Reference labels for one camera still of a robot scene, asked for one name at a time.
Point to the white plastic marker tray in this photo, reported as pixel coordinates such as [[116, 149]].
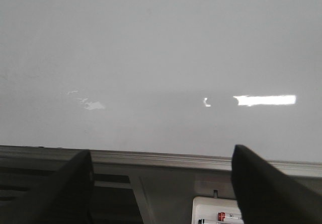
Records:
[[208, 208]]

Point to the red capped marker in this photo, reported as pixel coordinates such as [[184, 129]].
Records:
[[228, 216]]

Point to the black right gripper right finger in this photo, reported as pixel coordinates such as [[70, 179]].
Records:
[[266, 195]]

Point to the white whiteboard with aluminium frame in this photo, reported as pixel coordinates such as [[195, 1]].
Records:
[[182, 80]]

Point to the black capped marker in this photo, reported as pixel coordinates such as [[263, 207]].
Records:
[[210, 221]]

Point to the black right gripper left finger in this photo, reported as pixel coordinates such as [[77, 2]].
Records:
[[62, 198]]

